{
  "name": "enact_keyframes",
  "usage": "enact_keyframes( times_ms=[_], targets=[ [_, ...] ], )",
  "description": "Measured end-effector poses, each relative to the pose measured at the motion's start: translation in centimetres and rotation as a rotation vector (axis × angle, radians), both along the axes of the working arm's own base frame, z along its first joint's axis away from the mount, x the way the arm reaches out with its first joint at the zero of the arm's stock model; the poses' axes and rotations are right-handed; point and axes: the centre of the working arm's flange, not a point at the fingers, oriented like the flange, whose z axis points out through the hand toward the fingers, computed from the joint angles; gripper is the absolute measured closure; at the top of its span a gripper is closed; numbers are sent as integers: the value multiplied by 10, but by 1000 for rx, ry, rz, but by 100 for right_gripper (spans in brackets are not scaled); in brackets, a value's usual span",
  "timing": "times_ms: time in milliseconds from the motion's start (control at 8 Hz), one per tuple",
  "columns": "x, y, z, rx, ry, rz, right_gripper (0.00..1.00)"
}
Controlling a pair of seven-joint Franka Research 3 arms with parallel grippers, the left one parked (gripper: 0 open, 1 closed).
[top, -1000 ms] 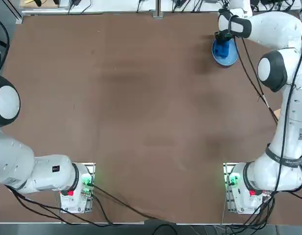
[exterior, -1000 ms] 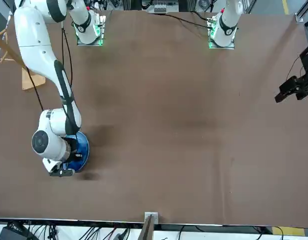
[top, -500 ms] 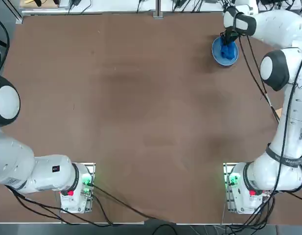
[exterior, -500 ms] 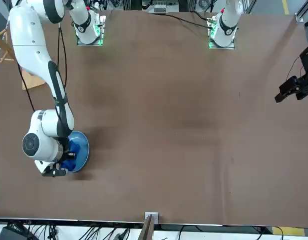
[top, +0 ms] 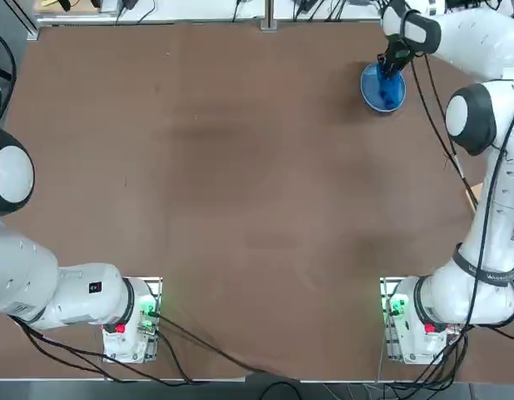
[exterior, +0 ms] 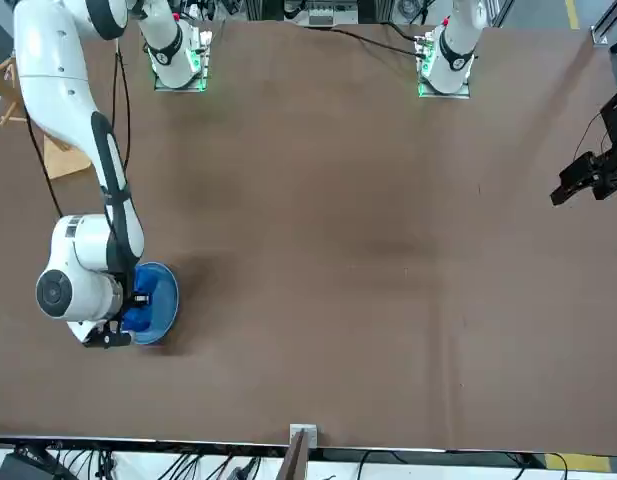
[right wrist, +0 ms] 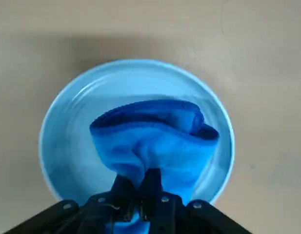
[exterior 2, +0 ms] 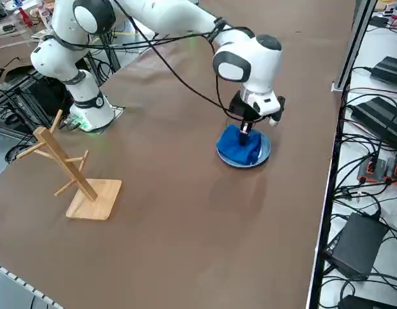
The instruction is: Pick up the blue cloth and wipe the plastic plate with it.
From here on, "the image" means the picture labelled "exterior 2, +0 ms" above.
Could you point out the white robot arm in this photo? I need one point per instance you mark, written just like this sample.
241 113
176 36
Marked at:
262 64

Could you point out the metal camera post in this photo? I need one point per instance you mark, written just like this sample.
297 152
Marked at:
354 42

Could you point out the blue cloth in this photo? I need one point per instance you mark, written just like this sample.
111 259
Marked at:
233 148

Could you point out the wooden cup rack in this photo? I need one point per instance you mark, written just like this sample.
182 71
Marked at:
95 199

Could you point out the flat black device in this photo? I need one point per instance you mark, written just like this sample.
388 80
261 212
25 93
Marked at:
368 304

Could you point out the black box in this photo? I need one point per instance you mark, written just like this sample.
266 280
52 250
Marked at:
356 244

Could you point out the blue plastic plate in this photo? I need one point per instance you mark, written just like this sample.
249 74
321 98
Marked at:
265 151

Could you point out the orange black device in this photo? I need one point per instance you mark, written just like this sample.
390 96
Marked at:
396 169
372 169

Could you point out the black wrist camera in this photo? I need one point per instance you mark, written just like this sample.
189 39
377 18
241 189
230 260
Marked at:
280 107

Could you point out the red plastic object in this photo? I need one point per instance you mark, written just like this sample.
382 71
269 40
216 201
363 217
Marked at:
24 16

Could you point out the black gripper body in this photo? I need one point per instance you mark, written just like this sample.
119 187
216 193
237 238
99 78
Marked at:
241 111

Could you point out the large black power adapter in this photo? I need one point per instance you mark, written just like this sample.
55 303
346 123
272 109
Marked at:
378 116

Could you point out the grey metal frame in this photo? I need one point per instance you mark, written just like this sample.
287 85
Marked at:
11 289

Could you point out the small black power adapter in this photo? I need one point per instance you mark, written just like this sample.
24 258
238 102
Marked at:
389 69

